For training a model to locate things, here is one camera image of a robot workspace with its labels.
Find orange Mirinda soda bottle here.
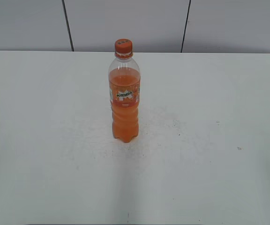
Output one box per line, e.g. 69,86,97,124
107,52,141,144

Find orange bottle cap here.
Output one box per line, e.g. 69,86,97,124
114,38,133,55

